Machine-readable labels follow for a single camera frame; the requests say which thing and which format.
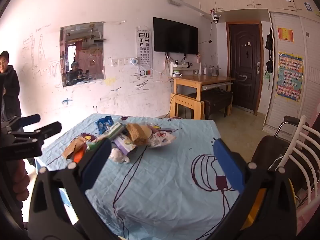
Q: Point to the person's left hand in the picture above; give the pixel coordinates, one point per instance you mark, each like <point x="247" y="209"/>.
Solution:
<point x="21" y="182"/>

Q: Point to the security camera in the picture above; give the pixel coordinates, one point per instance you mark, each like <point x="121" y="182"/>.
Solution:
<point x="215" y="18"/>

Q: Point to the orange plastic basin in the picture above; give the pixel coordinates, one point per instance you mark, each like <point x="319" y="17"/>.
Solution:
<point x="256" y="202"/>

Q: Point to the blue snack packet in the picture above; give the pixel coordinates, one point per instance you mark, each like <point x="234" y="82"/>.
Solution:
<point x="104" y="124"/>

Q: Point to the white blue wall device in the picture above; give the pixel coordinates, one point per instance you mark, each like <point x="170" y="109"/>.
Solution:
<point x="134" y="61"/>

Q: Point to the colourful wall poster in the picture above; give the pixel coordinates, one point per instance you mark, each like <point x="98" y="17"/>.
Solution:
<point x="289" y="76"/>

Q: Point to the eye chart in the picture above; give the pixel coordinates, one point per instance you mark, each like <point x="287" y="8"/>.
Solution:
<point x="144" y="52"/>

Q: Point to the purple packet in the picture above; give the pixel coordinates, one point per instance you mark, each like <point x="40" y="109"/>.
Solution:
<point x="125" y="143"/>

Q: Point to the wall mirror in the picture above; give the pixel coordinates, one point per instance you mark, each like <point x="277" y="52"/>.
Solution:
<point x="82" y="55"/>

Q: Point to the crumpled white tissue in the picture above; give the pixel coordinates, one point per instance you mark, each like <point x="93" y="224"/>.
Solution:
<point x="118" y="156"/>

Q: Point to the white desktop shelf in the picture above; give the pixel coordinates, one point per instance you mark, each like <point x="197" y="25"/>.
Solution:
<point x="186" y="67"/>

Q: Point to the black hanging bags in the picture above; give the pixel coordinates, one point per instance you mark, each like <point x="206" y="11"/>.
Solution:
<point x="269" y="52"/>

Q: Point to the wooden desk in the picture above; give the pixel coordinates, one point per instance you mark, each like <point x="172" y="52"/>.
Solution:
<point x="200" y="81"/>

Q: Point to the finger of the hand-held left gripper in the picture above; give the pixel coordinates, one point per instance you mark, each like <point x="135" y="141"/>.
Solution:
<point x="28" y="120"/>
<point x="42" y="131"/>

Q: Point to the black flat television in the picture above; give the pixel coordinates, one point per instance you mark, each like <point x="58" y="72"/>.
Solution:
<point x="175" y="36"/>

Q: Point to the brown leather armchair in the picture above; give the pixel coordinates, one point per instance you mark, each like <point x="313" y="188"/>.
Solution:
<point x="270" y="150"/>

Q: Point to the white metal chair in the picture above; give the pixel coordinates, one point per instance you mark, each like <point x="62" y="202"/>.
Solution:
<point x="303" y="150"/>

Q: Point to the dark brown door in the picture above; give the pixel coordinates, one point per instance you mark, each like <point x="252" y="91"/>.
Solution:
<point x="243" y="67"/>

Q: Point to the dark padded stool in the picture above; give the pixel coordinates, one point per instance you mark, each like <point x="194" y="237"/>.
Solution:
<point x="215" y="100"/>

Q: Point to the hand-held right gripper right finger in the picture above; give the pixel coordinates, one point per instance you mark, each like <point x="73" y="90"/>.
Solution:
<point x="228" y="165"/>

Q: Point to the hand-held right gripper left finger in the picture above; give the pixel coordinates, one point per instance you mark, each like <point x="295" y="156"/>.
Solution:
<point x="96" y="165"/>

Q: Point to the light blue printed tablecloth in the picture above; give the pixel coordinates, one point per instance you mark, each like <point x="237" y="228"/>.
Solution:
<point x="162" y="180"/>

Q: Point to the white louvered wardrobe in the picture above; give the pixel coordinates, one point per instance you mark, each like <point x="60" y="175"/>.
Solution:
<point x="305" y="55"/>

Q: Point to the white wall sockets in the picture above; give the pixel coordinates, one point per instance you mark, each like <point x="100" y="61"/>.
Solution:
<point x="118" y="62"/>

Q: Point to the brown sponge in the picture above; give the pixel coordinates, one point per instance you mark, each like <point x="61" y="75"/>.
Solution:
<point x="136" y="135"/>

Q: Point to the white printed plastic wrapper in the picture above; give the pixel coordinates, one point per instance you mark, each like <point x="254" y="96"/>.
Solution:
<point x="162" y="137"/>

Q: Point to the orange framed certificate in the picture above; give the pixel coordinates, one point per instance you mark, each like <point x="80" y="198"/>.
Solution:
<point x="285" y="34"/>

